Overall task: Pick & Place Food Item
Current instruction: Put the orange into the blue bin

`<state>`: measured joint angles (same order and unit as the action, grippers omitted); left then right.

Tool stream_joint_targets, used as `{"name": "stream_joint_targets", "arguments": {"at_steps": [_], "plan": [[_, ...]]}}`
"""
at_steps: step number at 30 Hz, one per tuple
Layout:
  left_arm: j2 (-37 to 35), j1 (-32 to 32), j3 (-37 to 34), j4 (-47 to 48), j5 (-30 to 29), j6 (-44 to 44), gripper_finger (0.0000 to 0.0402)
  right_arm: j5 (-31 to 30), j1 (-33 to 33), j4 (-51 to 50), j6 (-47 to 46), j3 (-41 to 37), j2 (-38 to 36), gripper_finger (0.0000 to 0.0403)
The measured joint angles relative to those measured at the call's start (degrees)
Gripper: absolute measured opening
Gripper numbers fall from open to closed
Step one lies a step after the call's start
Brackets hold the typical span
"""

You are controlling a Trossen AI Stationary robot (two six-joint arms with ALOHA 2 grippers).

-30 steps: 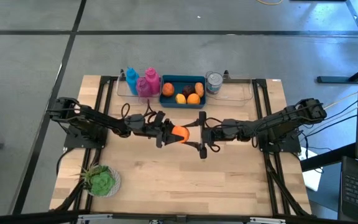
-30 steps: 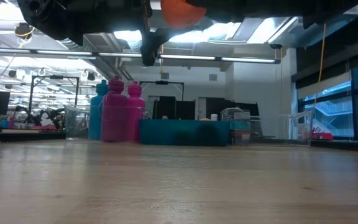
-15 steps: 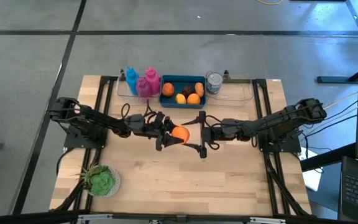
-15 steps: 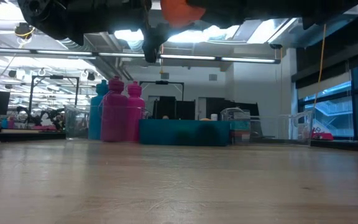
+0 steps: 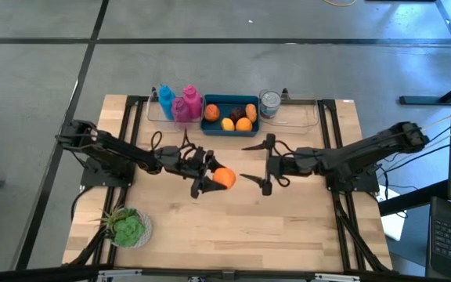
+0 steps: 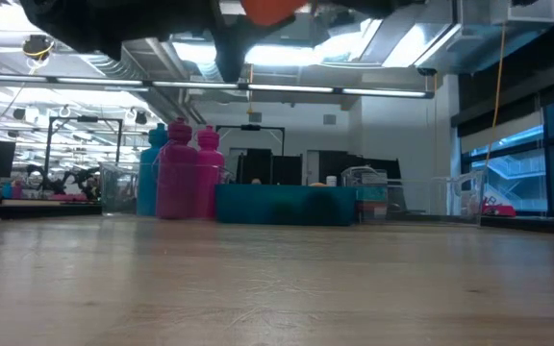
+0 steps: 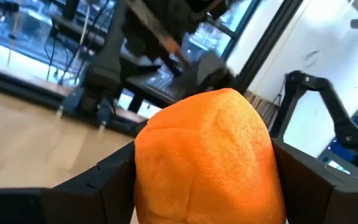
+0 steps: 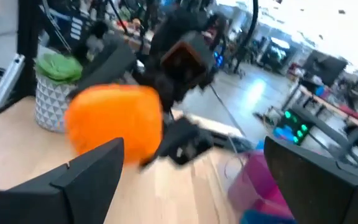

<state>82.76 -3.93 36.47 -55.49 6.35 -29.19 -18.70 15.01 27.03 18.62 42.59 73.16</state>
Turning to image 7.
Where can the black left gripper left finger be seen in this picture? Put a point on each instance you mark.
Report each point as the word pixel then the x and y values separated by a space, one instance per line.
pixel 73 202

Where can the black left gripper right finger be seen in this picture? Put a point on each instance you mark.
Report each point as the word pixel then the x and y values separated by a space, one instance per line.
pixel 322 199

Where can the orange blocky food toy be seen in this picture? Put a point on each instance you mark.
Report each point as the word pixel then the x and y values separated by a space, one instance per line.
pixel 207 161

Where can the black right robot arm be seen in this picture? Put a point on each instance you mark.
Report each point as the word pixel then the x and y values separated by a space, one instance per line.
pixel 104 62

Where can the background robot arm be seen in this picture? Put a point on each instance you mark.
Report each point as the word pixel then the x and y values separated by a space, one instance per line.
pixel 331 105

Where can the blue background object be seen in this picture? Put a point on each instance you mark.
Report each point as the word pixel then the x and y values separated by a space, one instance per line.
pixel 353 149

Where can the black desk leg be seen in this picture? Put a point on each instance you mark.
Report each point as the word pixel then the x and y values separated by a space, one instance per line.
pixel 148 93

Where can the black window pillar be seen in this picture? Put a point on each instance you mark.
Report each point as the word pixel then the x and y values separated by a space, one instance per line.
pixel 266 46

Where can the large window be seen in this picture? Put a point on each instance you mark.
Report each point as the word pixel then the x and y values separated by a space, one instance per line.
pixel 26 46

